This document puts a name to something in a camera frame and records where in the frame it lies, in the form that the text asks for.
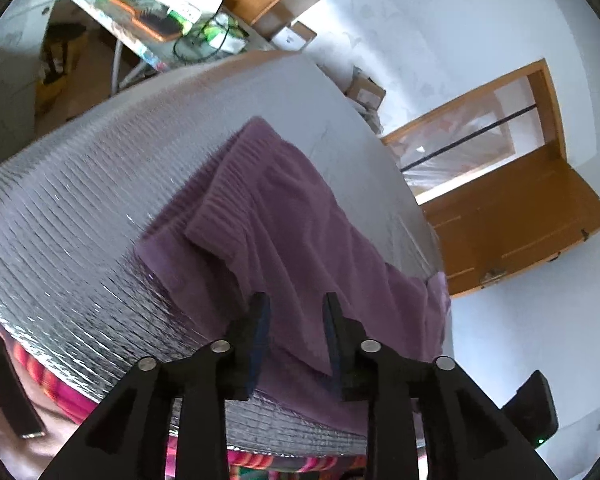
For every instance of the white cardboard box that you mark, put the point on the white cardboard box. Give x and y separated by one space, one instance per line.
292 37

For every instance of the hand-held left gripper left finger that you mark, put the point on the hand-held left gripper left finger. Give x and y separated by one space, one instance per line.
260 345

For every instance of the small folding table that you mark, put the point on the small folding table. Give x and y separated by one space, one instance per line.
130 35

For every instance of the black flat bar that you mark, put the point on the black flat bar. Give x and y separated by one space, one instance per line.
10 385

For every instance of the brown cardboard box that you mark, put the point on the brown cardboard box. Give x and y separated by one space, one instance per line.
365 90

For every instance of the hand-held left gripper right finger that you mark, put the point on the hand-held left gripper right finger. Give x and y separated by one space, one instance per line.
332 350

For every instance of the black pole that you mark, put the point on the black pole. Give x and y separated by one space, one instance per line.
470 137

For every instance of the orange-edged black tray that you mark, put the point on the orange-edged black tray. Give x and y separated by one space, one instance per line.
150 20

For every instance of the striped colourful bedsheet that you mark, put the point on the striped colourful bedsheet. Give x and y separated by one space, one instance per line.
45 375

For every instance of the clear plastic door curtain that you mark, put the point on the clear plastic door curtain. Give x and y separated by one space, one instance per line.
460 125

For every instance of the white cabinet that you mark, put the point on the white cabinet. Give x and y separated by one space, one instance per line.
10 60

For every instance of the wooden door frame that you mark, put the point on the wooden door frame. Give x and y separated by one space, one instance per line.
545 105

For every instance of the wooden door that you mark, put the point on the wooden door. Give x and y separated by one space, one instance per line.
520 210

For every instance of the purple fleece garment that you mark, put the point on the purple fleece garment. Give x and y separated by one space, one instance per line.
290 220

